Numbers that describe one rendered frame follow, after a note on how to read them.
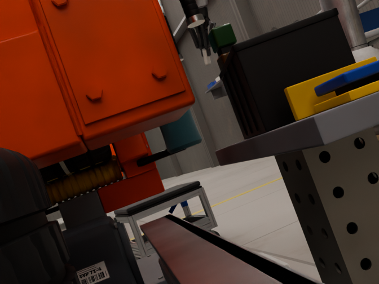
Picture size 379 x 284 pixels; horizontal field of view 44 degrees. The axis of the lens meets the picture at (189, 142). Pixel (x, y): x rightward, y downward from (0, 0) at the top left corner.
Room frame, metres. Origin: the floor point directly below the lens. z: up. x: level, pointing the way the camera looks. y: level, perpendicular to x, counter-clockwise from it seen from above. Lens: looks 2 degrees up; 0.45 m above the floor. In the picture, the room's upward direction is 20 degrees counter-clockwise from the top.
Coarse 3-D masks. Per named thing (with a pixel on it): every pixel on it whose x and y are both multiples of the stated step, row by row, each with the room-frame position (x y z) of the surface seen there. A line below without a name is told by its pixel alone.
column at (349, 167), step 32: (288, 160) 0.63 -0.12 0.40; (320, 160) 0.60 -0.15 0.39; (352, 160) 0.58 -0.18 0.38; (288, 192) 0.67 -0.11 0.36; (320, 192) 0.57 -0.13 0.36; (352, 192) 0.58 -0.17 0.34; (320, 224) 0.60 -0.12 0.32; (352, 224) 0.60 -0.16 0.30; (320, 256) 0.64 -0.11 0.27; (352, 256) 0.58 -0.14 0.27
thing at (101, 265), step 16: (80, 224) 0.92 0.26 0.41; (96, 224) 0.79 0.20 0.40; (112, 224) 0.80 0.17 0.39; (80, 240) 0.77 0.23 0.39; (96, 240) 0.78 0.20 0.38; (112, 240) 0.79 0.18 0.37; (128, 240) 0.82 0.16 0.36; (80, 256) 0.77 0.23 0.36; (96, 256) 0.78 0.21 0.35; (112, 256) 0.78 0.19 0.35; (128, 256) 0.81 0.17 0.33; (80, 272) 0.77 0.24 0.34; (96, 272) 0.77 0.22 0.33; (112, 272) 0.78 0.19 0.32; (128, 272) 0.79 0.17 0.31
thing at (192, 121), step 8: (184, 120) 1.10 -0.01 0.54; (192, 120) 1.12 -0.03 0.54; (160, 128) 1.12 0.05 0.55; (168, 128) 1.10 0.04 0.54; (176, 128) 1.09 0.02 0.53; (184, 128) 1.09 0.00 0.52; (192, 128) 1.10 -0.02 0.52; (168, 136) 1.10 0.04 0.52; (176, 136) 1.09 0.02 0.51; (184, 136) 1.09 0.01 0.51; (192, 136) 1.10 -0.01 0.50; (200, 136) 1.12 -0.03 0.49; (168, 144) 1.11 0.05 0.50; (176, 144) 1.09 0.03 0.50; (184, 144) 1.09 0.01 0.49; (192, 144) 1.10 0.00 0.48; (160, 152) 1.13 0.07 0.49; (168, 152) 1.13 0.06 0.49; (176, 152) 1.13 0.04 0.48; (144, 160) 1.15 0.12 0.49; (152, 160) 1.14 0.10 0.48
